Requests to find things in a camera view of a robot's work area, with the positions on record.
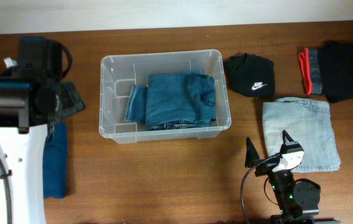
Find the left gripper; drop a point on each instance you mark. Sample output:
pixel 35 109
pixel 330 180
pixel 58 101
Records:
pixel 71 100

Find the black Nike shirt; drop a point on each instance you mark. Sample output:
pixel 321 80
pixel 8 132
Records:
pixel 251 75

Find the black shorts red waistband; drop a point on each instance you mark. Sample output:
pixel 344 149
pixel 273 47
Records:
pixel 328 70

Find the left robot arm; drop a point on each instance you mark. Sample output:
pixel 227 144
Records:
pixel 21 156

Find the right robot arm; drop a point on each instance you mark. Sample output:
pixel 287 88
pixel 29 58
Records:
pixel 297 199

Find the folded light blue jeans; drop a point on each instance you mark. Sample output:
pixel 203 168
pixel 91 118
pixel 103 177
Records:
pixel 306 121

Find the dark blue jeans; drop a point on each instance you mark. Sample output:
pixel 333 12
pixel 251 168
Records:
pixel 173 101

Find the clear plastic storage container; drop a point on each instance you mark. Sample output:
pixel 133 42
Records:
pixel 119 73

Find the dark blue teal cloth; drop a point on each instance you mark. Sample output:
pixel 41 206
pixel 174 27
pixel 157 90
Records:
pixel 55 162

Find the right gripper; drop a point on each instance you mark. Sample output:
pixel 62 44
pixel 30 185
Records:
pixel 252 156

